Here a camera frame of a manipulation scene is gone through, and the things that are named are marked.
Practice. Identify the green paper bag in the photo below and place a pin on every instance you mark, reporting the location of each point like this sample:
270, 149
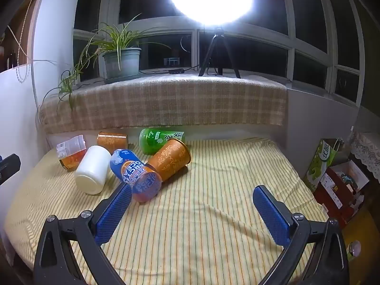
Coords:
322, 163

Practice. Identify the green plastic bottle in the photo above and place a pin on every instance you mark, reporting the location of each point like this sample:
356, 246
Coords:
154, 141

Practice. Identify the black power strip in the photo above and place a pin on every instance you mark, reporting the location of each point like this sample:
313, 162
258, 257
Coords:
175, 71

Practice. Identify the white window frame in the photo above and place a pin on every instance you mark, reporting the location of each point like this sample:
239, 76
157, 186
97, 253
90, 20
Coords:
166, 23

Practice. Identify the small orange patterned cup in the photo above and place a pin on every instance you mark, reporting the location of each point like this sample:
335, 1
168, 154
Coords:
111, 142

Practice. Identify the large orange patterned cup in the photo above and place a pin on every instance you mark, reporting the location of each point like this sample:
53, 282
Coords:
169, 160

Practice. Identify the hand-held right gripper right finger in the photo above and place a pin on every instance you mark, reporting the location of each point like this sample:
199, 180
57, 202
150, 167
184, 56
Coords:
271, 213

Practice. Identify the beige checked blanket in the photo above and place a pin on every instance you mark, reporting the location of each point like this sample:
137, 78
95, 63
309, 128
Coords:
178, 104

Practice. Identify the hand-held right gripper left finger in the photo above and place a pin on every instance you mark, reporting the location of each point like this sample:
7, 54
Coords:
114, 210

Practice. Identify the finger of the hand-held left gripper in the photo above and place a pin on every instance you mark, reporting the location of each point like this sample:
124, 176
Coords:
10, 166

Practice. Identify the potted spider plant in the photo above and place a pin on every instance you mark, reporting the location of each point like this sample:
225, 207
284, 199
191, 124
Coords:
121, 61

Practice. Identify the white plastic cup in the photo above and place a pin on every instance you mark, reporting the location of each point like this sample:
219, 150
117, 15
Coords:
92, 169

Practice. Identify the black tripod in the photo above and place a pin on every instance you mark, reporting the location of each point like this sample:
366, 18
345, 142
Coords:
218, 40

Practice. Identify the red cardboard box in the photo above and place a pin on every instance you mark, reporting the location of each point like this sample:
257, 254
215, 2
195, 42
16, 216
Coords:
338, 193

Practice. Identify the white lace cloth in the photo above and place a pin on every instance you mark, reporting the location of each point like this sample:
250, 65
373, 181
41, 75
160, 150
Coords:
366, 148

